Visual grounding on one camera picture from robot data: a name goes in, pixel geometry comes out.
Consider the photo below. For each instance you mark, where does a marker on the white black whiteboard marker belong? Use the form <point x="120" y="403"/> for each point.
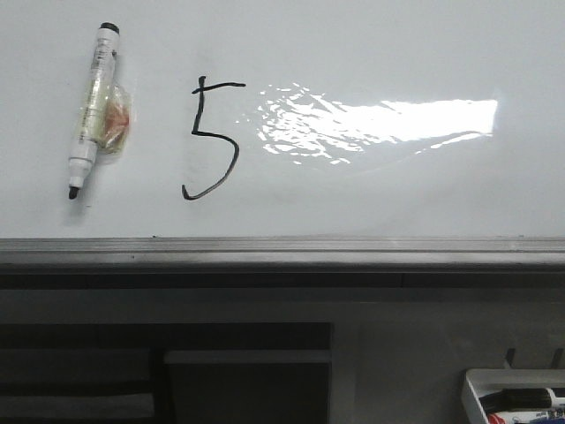
<point x="104" y="115"/>

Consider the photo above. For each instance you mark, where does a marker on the white whiteboard surface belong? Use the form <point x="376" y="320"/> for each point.
<point x="291" y="118"/>

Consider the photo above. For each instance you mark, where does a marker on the dark cabinet panel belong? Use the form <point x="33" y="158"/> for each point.
<point x="250" y="386"/>

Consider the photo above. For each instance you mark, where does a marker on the white marker tray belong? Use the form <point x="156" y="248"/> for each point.
<point x="479" y="382"/>

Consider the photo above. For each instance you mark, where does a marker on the metal tray hook left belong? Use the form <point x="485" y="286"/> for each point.
<point x="509" y="357"/>

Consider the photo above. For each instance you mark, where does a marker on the black capped marker in tray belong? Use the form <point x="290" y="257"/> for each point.
<point x="523" y="399"/>

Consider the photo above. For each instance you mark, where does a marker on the red blue marker in tray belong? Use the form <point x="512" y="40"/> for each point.
<point x="527" y="417"/>

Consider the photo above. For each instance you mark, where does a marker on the aluminium whiteboard bottom frame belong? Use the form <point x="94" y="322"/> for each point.
<point x="281" y="255"/>

